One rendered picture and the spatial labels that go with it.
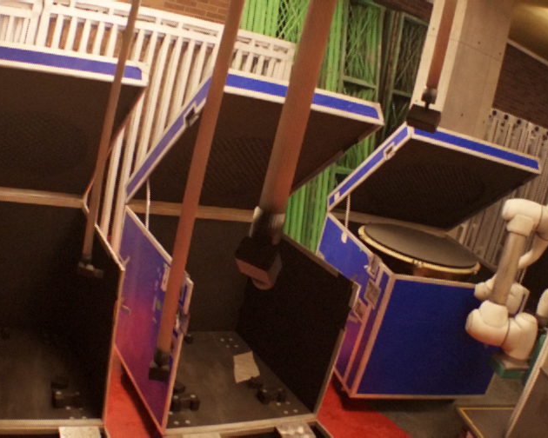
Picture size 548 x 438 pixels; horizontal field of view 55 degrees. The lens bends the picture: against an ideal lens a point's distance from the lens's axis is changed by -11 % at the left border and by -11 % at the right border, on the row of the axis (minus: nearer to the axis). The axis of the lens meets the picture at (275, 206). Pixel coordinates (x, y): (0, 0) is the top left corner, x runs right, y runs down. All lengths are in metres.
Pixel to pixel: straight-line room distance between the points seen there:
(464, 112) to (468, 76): 0.30
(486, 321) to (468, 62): 2.33
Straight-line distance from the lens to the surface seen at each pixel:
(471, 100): 4.74
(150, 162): 2.88
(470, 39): 4.63
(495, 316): 2.98
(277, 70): 4.58
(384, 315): 3.22
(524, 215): 2.96
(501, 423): 3.40
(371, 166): 3.60
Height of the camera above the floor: 1.84
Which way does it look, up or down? 13 degrees down
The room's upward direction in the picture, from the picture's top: 14 degrees clockwise
